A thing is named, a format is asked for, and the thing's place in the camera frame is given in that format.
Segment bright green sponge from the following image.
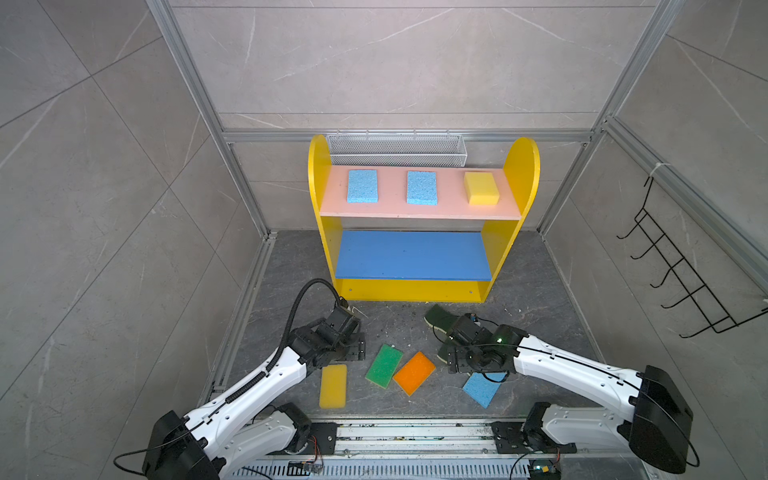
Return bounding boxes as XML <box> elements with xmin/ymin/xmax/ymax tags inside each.
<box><xmin>365</xmin><ymin>345</ymin><xmax>403</xmax><ymax>389</ymax></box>

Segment blue sponge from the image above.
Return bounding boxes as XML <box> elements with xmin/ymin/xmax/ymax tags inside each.
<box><xmin>462</xmin><ymin>372</ymin><xmax>509</xmax><ymax>409</ymax></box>
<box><xmin>406</xmin><ymin>171</ymin><xmax>438</xmax><ymax>206</ymax></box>
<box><xmin>347</xmin><ymin>169</ymin><xmax>379</xmax><ymax>204</ymax></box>

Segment yellow sponge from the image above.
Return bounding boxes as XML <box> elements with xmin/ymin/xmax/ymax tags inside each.
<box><xmin>464</xmin><ymin>171</ymin><xmax>500</xmax><ymax>206</ymax></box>
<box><xmin>318</xmin><ymin>364</ymin><xmax>348</xmax><ymax>410</ymax></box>

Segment dark green sponge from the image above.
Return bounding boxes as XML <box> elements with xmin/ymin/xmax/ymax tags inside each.
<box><xmin>437</xmin><ymin>345</ymin><xmax>451</xmax><ymax>364</ymax></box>
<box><xmin>424</xmin><ymin>304</ymin><xmax>459</xmax><ymax>335</ymax></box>

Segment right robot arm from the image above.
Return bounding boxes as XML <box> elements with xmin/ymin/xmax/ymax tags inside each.
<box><xmin>425</xmin><ymin>306</ymin><xmax>696</xmax><ymax>474</ymax></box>

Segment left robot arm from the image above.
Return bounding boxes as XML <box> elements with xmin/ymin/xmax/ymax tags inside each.
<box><xmin>141</xmin><ymin>306</ymin><xmax>360</xmax><ymax>479</ymax></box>

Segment yellow shelf pink blue boards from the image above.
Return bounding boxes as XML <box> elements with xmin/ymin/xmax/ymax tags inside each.
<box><xmin>308</xmin><ymin>135</ymin><xmax>541</xmax><ymax>303</ymax></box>

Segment orange sponge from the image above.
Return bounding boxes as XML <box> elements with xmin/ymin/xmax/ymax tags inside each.
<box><xmin>393</xmin><ymin>352</ymin><xmax>436</xmax><ymax>396</ymax></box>

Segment metal mesh basket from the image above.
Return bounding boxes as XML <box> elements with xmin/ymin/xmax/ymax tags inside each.
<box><xmin>326</xmin><ymin>134</ymin><xmax>467</xmax><ymax>168</ymax></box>

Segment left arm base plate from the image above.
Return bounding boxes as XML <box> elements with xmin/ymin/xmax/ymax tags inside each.
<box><xmin>307</xmin><ymin>422</ymin><xmax>339</xmax><ymax>456</ymax></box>

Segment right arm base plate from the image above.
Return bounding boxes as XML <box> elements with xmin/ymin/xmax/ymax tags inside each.
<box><xmin>490</xmin><ymin>421</ymin><xmax>577</xmax><ymax>454</ymax></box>

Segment aluminium mounting rail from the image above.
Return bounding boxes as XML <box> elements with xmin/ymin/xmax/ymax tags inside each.
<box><xmin>221</xmin><ymin>419</ymin><xmax>664</xmax><ymax>479</ymax></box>

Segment black corrugated cable hose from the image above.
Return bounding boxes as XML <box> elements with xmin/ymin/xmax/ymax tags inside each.
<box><xmin>224</xmin><ymin>277</ymin><xmax>343</xmax><ymax>404</ymax></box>

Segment black wire hook rack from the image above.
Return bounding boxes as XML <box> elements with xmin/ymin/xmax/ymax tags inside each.
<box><xmin>616</xmin><ymin>176</ymin><xmax>767</xmax><ymax>339</ymax></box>

